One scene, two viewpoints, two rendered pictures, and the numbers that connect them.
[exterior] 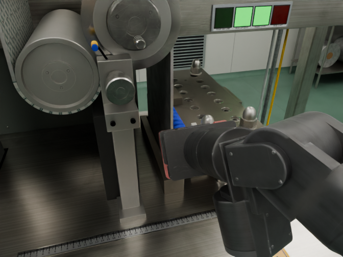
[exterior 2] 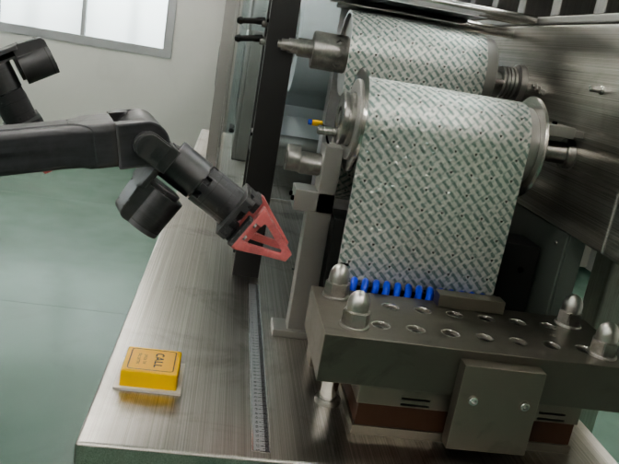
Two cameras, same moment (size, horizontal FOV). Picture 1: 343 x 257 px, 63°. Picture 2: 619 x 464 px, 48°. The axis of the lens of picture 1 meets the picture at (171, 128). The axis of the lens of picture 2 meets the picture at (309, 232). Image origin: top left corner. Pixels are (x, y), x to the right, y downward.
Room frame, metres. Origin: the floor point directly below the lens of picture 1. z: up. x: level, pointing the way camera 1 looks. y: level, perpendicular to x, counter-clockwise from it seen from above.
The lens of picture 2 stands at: (0.53, -0.94, 1.34)
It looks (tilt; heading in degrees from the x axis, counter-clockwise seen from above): 15 degrees down; 97
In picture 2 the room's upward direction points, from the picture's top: 10 degrees clockwise
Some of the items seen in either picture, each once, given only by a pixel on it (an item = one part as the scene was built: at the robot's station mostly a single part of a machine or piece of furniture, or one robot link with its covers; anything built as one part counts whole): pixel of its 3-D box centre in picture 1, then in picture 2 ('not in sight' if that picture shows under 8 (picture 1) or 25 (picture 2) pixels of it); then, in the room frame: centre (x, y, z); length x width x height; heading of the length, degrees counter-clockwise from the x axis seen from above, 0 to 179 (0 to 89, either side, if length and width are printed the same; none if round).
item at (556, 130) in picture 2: not in sight; (557, 128); (0.72, 0.14, 1.28); 0.06 x 0.05 x 0.02; 15
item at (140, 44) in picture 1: (139, 42); (327, 131); (0.40, 0.05, 1.23); 0.03 x 0.01 x 0.01; 15
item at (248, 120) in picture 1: (249, 116); (357, 307); (0.50, -0.16, 1.05); 0.04 x 0.04 x 0.04
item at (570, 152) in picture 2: not in sight; (547, 150); (0.72, 0.14, 1.25); 0.07 x 0.04 x 0.04; 15
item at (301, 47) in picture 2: not in sight; (295, 46); (0.29, 0.28, 1.34); 0.06 x 0.03 x 0.03; 15
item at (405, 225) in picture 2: (157, 76); (426, 234); (0.57, 0.03, 1.11); 0.23 x 0.01 x 0.18; 15
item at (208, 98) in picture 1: (199, 107); (464, 346); (0.64, -0.07, 1.00); 0.40 x 0.16 x 0.06; 15
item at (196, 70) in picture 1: (196, 66); (606, 338); (0.81, -0.07, 1.05); 0.04 x 0.04 x 0.04
